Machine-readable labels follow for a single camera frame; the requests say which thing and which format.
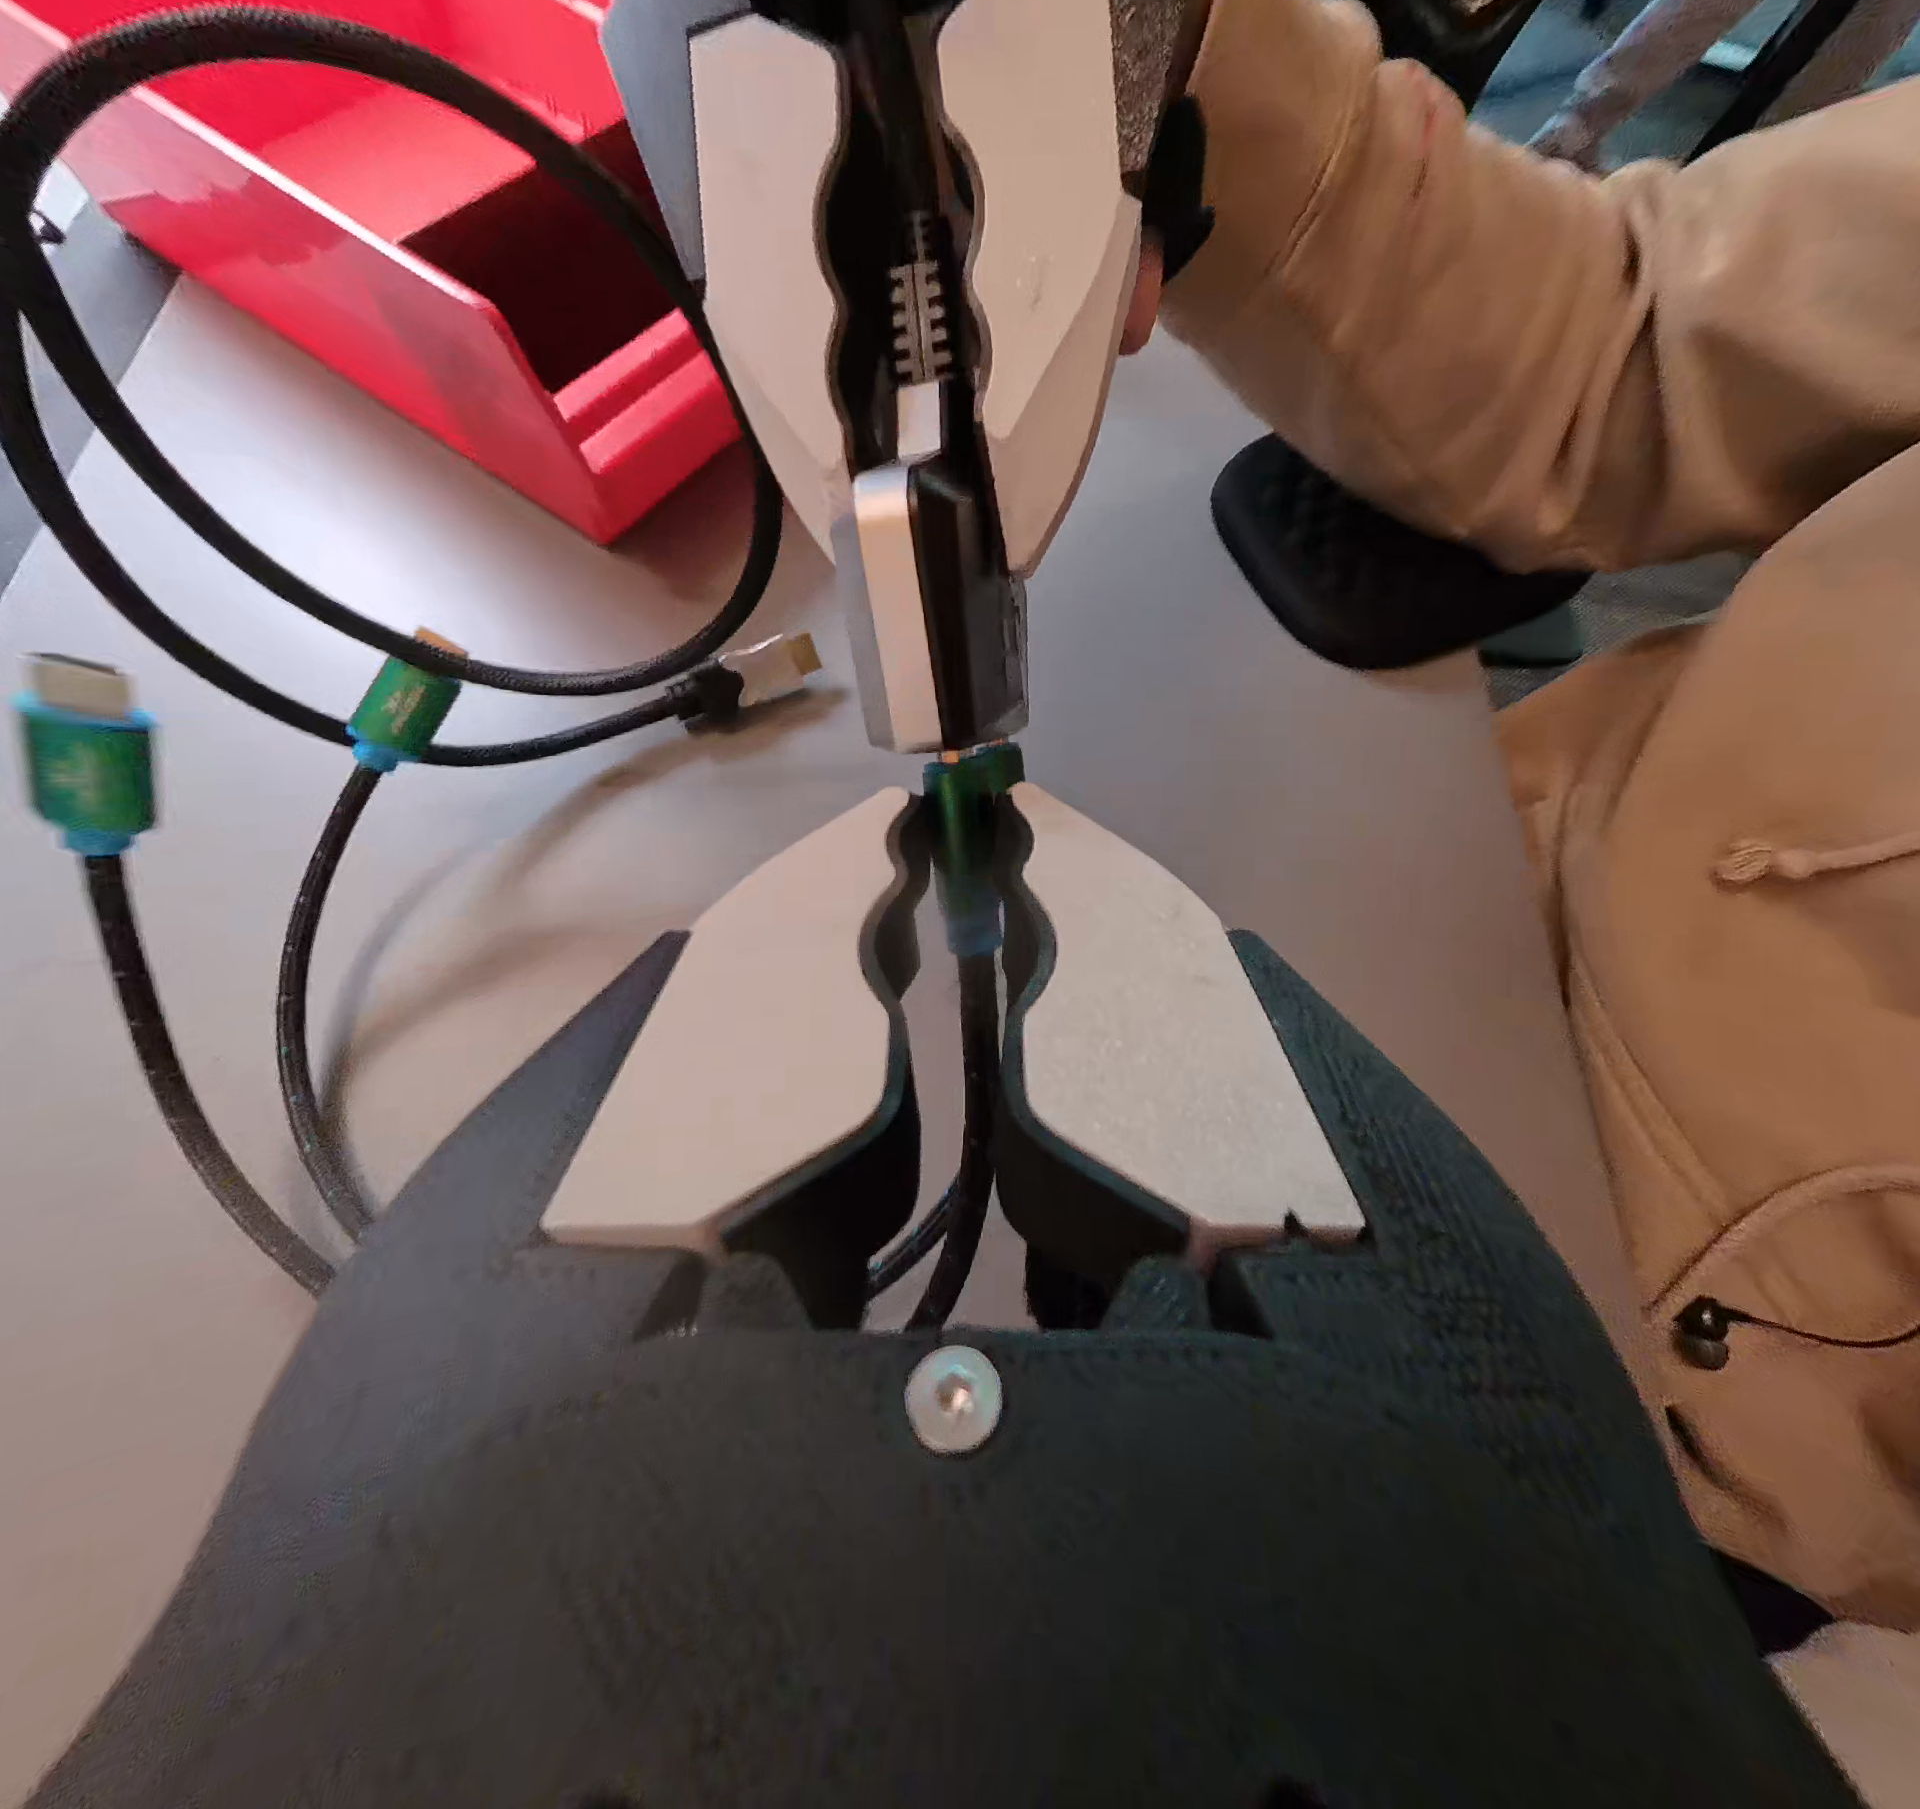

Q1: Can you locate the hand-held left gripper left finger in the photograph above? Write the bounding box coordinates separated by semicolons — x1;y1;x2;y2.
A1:
539;787;919;1254

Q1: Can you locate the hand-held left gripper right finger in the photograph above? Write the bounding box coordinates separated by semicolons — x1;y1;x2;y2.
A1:
995;787;1370;1265

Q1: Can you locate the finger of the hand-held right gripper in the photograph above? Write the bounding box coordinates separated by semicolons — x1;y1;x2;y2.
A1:
930;0;1145;578
685;18;903;573

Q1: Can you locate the thick black braided hdmi cable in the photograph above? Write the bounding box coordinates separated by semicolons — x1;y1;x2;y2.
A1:
0;0;969;776

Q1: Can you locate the grey hdmi switch box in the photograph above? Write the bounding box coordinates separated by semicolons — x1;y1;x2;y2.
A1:
831;451;1037;760

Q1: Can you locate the person's right forearm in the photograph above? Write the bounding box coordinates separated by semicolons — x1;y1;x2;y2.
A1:
1161;0;1920;573

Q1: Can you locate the person's right hand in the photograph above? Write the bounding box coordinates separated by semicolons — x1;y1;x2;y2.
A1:
1117;226;1198;362

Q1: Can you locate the black chair armrest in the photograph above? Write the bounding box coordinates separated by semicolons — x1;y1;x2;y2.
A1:
1209;432;1596;674

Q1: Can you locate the black earphone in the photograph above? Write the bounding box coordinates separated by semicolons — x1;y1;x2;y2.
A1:
1671;1296;1920;1373

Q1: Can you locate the person's beige hoodie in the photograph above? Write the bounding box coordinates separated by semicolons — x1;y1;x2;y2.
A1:
1494;490;1920;1633

